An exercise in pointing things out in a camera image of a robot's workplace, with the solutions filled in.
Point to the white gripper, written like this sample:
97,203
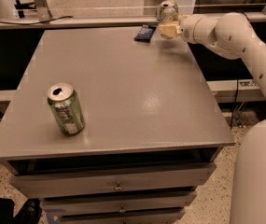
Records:
188,29

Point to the white 7up can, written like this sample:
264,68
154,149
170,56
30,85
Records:
168,12

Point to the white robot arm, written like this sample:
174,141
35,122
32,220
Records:
232,36

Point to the dark blue rxbar wrapper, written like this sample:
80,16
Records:
145,33

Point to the green soda can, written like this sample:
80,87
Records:
65,107

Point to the grey drawer cabinet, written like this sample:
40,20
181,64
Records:
143,105

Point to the drawer with knob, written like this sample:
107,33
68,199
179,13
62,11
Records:
120,203
115,180

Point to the top drawer with knob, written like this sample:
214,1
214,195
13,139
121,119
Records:
115,180

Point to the black object bottom left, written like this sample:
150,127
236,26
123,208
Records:
30,212

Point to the grey metal rail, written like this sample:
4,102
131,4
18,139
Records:
68,22

